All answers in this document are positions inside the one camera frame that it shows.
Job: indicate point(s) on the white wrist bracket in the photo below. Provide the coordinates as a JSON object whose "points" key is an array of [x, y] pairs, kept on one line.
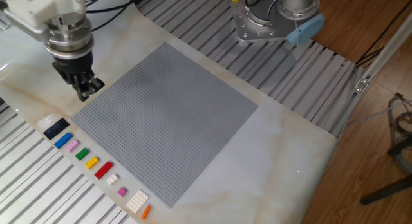
{"points": [[42, 5]]}

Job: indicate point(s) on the silver corner bracket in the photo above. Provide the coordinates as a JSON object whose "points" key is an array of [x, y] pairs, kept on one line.
{"points": [[361, 85]]}

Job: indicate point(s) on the aluminium frame profile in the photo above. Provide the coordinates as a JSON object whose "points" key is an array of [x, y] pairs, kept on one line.
{"points": [[386, 50]]}

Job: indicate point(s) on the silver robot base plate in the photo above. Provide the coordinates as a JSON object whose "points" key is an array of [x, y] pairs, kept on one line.
{"points": [[254, 32]]}

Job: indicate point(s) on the orange Lego brick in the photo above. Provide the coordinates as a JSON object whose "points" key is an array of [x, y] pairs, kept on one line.
{"points": [[146, 212]]}

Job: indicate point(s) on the light pink Lego brick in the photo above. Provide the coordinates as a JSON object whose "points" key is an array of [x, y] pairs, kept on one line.
{"points": [[72, 145]]}

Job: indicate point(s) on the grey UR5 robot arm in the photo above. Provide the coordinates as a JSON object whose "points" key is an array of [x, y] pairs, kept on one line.
{"points": [[69, 37]]}

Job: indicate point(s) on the dark navy Lego plate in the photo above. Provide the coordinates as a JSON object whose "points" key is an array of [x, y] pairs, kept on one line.
{"points": [[56, 128]]}

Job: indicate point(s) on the small white Lego brick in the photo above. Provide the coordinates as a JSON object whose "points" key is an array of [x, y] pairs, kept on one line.
{"points": [[112, 179]]}

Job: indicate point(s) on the marble pattern board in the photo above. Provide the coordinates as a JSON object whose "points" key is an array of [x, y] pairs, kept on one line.
{"points": [[257, 169]]}

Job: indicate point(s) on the red Lego brick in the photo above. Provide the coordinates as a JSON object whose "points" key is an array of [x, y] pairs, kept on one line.
{"points": [[103, 170]]}

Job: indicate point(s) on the green Lego brick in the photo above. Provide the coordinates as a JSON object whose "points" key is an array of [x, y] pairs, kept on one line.
{"points": [[82, 154]]}

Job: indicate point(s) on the black stand legs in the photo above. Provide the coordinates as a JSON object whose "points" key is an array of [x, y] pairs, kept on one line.
{"points": [[386, 192]]}

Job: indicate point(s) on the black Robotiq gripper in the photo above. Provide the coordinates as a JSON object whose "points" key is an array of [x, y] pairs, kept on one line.
{"points": [[75, 66]]}

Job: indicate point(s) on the small magenta Lego brick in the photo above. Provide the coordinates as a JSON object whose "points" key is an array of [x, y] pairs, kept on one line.
{"points": [[122, 192]]}

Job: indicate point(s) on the grey Lego baseplate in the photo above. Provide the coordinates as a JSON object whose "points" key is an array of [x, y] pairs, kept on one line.
{"points": [[167, 130]]}

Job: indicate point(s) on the yellow Lego brick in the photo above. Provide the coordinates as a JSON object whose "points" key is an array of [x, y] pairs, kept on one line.
{"points": [[92, 162]]}

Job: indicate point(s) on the blue Lego brick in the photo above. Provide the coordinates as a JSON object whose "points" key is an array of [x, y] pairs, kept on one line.
{"points": [[63, 140]]}

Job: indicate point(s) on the large white Lego plate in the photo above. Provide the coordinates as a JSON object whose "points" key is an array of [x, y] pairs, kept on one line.
{"points": [[137, 201]]}

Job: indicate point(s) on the white zip tie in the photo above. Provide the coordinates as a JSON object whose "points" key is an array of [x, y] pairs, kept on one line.
{"points": [[297, 34]]}

